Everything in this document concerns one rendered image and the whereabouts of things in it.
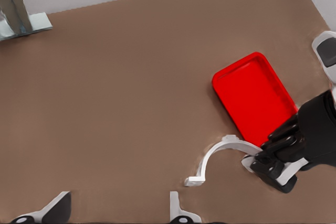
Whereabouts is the white drainage pipe clamp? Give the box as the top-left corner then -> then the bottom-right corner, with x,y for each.
183,134 -> 264,188

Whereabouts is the red rectangular tray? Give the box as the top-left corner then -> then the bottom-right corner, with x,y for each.
212,51 -> 299,148

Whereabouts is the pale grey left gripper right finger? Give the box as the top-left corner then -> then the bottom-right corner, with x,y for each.
169,191 -> 203,224

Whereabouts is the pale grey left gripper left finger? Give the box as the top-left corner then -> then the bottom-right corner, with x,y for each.
9,191 -> 72,224

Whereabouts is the silver frame post with foot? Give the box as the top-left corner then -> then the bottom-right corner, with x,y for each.
0,0 -> 54,42

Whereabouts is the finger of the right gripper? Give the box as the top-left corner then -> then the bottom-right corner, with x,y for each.
250,154 -> 308,194
259,115 -> 307,162

